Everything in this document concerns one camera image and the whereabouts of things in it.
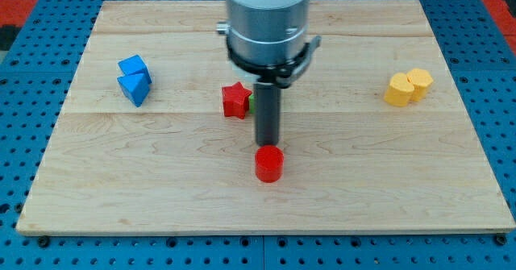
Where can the yellow heart block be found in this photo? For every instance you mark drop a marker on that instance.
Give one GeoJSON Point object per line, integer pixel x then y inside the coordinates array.
{"type": "Point", "coordinates": [399, 90]}

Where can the red star block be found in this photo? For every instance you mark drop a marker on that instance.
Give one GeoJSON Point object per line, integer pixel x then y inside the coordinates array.
{"type": "Point", "coordinates": [235, 100]}

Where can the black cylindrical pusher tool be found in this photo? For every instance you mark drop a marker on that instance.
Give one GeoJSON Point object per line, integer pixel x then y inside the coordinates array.
{"type": "Point", "coordinates": [267, 104]}

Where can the yellow hexagon block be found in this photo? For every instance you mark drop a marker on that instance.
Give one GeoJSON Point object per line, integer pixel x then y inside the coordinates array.
{"type": "Point", "coordinates": [421, 80]}

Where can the wooden board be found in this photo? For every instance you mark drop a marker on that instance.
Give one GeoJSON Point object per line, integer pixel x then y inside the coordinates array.
{"type": "Point", "coordinates": [176, 166]}

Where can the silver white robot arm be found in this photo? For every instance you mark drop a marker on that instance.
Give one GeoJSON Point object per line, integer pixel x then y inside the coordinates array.
{"type": "Point", "coordinates": [266, 39]}

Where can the blue cube block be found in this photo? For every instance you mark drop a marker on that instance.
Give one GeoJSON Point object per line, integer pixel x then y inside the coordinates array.
{"type": "Point", "coordinates": [135, 65]}

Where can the green star block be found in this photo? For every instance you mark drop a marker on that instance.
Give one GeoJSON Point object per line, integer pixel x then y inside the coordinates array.
{"type": "Point", "coordinates": [251, 102]}

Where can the red cylinder block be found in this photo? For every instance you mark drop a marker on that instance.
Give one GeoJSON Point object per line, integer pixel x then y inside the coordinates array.
{"type": "Point", "coordinates": [269, 161]}

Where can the blue triangular prism block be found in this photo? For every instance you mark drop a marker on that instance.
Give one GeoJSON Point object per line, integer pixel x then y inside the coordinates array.
{"type": "Point", "coordinates": [135, 88]}

